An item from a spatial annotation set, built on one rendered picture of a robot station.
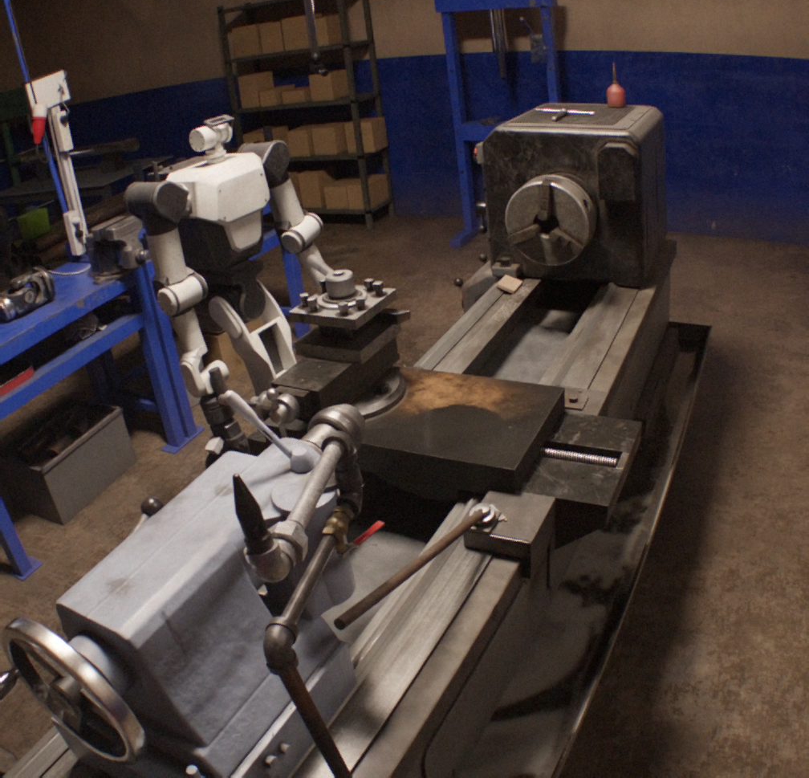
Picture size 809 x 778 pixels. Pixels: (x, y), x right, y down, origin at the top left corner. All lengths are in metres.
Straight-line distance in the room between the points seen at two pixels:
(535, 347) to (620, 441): 0.79
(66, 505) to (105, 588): 2.35
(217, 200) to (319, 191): 4.31
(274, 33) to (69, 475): 4.19
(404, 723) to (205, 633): 0.34
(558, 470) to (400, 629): 0.46
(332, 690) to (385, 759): 0.13
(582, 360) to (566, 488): 0.60
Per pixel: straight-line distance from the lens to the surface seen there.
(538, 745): 1.62
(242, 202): 2.17
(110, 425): 3.41
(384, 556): 1.58
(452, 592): 1.31
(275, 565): 0.73
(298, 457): 1.05
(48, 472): 3.20
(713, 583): 2.57
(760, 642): 2.41
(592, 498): 1.43
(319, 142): 6.26
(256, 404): 1.85
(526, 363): 2.23
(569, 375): 1.92
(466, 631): 1.25
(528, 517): 1.39
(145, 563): 0.97
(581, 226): 2.19
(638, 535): 2.09
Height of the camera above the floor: 1.73
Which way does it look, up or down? 26 degrees down
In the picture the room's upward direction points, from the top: 7 degrees counter-clockwise
